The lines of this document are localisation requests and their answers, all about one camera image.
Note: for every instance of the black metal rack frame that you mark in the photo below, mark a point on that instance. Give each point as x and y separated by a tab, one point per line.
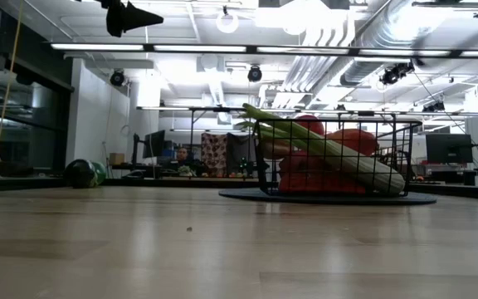
222	109

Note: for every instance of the round dark eggplant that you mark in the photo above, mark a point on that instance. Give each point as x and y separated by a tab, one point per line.
79	174

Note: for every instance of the red round fruit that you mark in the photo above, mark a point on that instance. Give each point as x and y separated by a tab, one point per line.
310	124

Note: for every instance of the green round fruit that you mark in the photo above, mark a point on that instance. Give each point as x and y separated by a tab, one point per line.
100	172

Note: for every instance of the cardboard box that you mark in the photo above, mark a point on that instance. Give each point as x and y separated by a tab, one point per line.
117	158

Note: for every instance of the person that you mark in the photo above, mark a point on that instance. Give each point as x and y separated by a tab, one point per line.
182	154

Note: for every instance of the black ceiling spotlight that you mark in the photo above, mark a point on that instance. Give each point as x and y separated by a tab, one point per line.
255	74
117	78

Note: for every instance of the black spotlight cluster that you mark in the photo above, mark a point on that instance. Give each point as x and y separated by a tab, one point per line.
394	74

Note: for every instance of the silver ventilation duct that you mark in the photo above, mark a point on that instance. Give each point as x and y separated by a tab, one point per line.
388	29

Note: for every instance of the red bell pepper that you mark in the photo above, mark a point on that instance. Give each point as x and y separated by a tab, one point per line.
305	182

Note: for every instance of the round dark mat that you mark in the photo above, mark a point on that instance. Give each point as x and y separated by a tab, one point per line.
417	199

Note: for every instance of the glossy pink-red bell pepper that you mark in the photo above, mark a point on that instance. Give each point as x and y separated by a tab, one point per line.
355	141

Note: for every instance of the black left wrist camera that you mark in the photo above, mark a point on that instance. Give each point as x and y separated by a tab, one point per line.
115	21

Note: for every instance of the black table frame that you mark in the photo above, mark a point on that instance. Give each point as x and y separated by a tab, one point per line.
181	182

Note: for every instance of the green leek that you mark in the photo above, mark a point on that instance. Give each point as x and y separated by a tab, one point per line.
347	160

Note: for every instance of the patterned cloth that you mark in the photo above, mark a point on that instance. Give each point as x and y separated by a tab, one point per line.
214	149

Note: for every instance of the black computer monitor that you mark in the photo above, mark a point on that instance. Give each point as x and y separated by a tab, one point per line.
448	148
156	143

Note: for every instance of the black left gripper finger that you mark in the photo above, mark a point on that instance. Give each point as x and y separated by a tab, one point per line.
139	16

